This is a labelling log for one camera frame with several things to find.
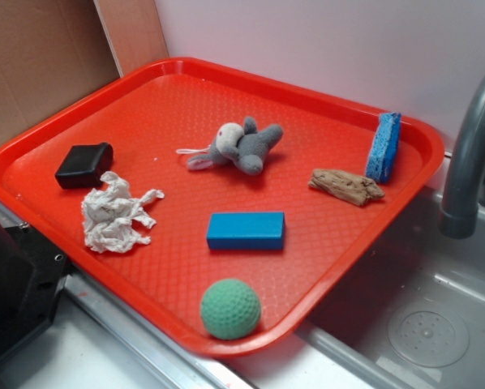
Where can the blue wooden block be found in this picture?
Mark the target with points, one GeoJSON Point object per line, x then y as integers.
{"type": "Point", "coordinates": [246, 231]}

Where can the brown cardboard panel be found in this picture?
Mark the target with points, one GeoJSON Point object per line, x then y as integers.
{"type": "Point", "coordinates": [52, 53]}

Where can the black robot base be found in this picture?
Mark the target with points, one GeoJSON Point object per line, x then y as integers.
{"type": "Point", "coordinates": [32, 275]}

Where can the blue sponge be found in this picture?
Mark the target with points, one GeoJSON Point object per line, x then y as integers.
{"type": "Point", "coordinates": [384, 148]}

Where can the crumpled white paper towel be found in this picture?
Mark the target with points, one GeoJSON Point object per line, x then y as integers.
{"type": "Point", "coordinates": [109, 216]}

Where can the black plastic box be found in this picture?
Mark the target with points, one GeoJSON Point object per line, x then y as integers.
{"type": "Point", "coordinates": [84, 165]}

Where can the light wooden board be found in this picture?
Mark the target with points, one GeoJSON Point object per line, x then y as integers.
{"type": "Point", "coordinates": [133, 31]}

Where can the brown driftwood piece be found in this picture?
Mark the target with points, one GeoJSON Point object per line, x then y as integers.
{"type": "Point", "coordinates": [352, 188]}

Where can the grey plush elephant toy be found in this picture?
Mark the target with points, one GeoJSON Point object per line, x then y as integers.
{"type": "Point", "coordinates": [243, 146]}

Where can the red plastic tray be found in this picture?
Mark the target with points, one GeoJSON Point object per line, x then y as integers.
{"type": "Point", "coordinates": [151, 113]}

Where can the grey toy faucet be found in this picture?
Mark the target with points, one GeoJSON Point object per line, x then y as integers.
{"type": "Point", "coordinates": [464, 189]}

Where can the grey toy sink basin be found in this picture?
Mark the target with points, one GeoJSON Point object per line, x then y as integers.
{"type": "Point", "coordinates": [409, 314]}

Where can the green foam golf ball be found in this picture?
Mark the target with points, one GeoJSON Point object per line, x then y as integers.
{"type": "Point", "coordinates": [230, 309]}

